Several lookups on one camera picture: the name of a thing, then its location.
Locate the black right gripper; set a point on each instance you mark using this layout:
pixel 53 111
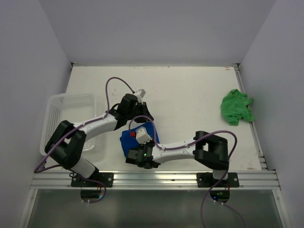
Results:
pixel 142 146

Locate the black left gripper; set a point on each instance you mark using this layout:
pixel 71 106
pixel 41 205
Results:
pixel 144 109

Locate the blue towel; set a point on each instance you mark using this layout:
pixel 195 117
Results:
pixel 128 142

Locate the green towel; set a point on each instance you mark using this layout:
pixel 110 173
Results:
pixel 235 107

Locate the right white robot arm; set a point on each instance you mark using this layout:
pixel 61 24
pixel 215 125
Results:
pixel 207 149

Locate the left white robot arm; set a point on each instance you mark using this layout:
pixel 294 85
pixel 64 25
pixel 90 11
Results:
pixel 67 142

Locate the white perforated plastic basket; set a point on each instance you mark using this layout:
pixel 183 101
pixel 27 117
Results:
pixel 71 107

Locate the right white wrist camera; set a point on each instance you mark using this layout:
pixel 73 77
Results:
pixel 141 135

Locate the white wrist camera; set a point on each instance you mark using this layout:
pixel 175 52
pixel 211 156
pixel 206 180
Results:
pixel 141 135
pixel 140 93

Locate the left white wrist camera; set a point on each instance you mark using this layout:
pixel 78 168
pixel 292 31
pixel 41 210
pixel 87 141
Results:
pixel 140 93

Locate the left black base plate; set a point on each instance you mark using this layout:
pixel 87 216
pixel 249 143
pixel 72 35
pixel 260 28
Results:
pixel 96 180

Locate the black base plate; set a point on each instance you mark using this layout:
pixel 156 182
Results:
pixel 207 180
pixel 96 180

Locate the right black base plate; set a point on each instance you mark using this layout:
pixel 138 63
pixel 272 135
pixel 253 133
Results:
pixel 207 180

